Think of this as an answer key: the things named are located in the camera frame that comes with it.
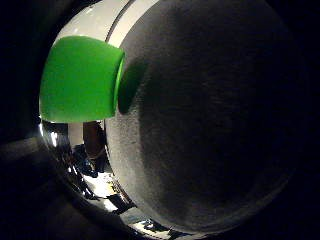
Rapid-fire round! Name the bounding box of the green plastic cup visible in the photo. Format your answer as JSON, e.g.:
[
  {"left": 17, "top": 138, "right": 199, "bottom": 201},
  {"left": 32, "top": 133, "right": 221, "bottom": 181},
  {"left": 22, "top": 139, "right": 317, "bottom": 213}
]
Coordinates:
[{"left": 39, "top": 35, "right": 126, "bottom": 124}]

